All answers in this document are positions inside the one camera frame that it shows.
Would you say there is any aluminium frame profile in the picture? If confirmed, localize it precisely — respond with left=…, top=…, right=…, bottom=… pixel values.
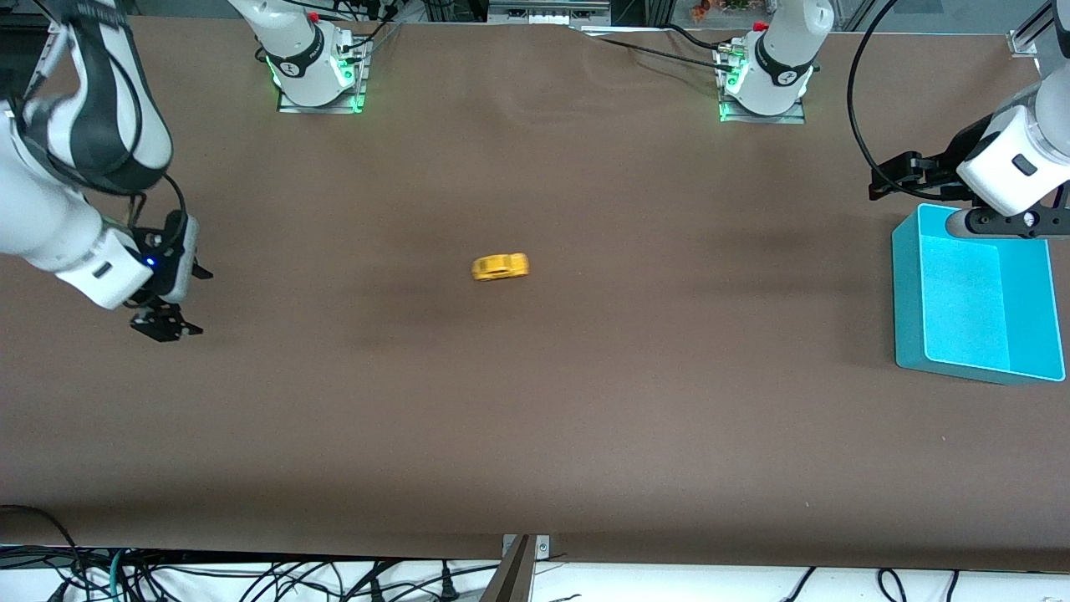
left=487, top=0, right=611, bottom=26

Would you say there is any yellow beetle toy car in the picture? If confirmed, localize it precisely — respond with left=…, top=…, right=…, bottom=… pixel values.
left=471, top=253, right=530, bottom=283

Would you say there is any teal plastic storage bin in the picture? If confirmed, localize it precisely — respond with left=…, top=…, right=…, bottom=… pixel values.
left=891, top=203, right=1067, bottom=386

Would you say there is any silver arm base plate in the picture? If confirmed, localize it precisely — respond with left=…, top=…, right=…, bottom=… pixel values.
left=717, top=46, right=808, bottom=125
left=276, top=38, right=369, bottom=115

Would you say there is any black cable with plug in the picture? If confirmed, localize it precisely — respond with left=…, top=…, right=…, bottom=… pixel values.
left=334, top=560, right=502, bottom=602

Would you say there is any orange background object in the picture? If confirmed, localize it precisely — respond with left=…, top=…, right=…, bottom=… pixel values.
left=690, top=0, right=753, bottom=22

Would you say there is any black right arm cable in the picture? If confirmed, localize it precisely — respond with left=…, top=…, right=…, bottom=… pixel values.
left=125, top=167, right=189, bottom=256

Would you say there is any long black base cable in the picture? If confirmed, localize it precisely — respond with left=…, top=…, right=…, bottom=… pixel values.
left=585, top=33, right=736, bottom=69

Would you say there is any aluminium corner bracket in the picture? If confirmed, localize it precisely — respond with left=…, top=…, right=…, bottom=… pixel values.
left=1007, top=0, right=1056, bottom=58

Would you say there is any short black base cable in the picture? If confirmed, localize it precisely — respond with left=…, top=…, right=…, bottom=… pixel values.
left=339, top=0, right=402, bottom=55

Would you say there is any black looped floor cable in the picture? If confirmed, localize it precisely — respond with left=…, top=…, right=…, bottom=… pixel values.
left=0, top=504, right=84, bottom=602

